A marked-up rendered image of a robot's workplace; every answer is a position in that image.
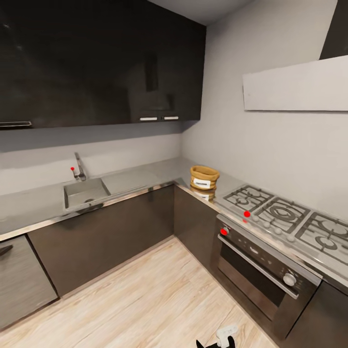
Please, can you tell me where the popcorn bag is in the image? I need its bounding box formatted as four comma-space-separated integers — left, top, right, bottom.
190, 166, 220, 190

